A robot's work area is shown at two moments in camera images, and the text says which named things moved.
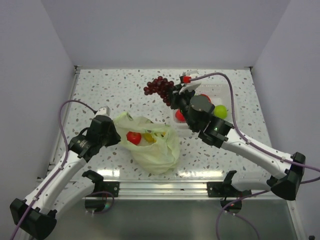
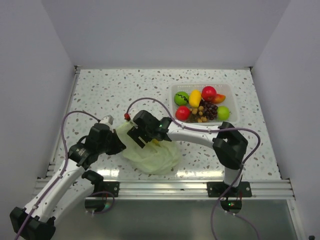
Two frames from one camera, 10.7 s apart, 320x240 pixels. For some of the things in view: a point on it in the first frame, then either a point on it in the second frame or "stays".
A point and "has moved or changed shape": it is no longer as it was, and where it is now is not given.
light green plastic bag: (159, 157) has moved or changed shape
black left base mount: (104, 189) stays
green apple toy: (220, 111) stays
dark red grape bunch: (161, 86) has moved or changed shape
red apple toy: (134, 137) has moved or changed shape
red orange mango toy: (207, 96) to (219, 98)
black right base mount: (230, 194) stays
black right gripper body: (181, 101) to (147, 132)
